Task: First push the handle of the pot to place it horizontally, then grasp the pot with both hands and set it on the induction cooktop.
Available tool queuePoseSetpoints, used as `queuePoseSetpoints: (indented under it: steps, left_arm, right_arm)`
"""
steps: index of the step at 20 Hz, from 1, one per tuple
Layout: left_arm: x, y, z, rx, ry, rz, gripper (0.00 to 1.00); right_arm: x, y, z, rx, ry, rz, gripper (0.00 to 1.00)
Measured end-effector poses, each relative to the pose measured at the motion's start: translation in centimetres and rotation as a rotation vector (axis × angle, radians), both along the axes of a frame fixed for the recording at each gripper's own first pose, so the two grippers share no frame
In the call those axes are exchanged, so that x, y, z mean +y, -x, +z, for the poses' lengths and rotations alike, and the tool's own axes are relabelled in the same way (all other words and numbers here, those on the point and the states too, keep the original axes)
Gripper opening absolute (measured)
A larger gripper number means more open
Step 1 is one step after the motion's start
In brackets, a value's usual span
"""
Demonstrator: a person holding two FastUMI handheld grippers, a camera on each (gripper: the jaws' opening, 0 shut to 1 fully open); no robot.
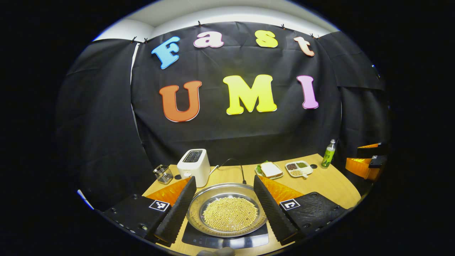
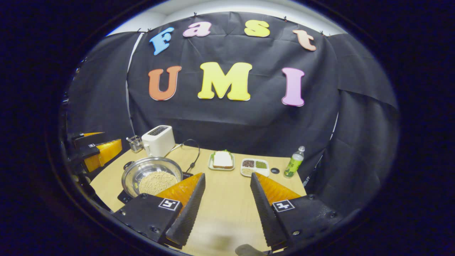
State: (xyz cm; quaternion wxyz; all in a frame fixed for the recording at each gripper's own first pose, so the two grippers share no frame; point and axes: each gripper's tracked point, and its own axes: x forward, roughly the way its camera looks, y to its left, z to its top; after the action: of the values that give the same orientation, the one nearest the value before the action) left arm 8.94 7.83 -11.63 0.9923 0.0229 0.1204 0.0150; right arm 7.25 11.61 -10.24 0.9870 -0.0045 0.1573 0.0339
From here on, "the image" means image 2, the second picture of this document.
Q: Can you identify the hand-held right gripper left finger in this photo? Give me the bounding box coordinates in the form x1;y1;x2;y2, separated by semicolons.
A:
113;172;206;249

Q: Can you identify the white toaster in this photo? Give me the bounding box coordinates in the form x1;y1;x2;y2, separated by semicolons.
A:
141;125;176;158

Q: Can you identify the metal wire utensil holder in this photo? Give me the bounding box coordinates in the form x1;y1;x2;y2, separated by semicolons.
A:
126;135;143;153

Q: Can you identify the black cooktop power cable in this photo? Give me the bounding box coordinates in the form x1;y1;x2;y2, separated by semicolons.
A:
181;139;200;174

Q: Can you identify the green label drink bottle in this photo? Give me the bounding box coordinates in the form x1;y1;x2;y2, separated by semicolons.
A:
283;146;305;178

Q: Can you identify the pale rectangular plate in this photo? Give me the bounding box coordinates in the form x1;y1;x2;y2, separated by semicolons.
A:
208;150;236;171

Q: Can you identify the white bread sandwich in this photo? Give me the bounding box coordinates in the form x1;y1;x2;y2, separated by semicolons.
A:
213;150;234;168

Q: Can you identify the black induction cooktop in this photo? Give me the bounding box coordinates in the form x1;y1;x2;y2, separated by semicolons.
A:
117;172;194;204

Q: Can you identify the pile of soybeans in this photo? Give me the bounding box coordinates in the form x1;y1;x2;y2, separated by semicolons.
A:
139;171;178;196

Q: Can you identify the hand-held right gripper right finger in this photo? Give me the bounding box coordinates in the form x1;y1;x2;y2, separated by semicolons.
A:
250;172;343;251

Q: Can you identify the white divided grain dish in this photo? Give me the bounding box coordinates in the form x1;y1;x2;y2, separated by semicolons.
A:
240;158;270;177

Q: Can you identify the stainless steel pot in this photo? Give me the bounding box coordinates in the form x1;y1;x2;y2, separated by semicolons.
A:
121;157;183;198

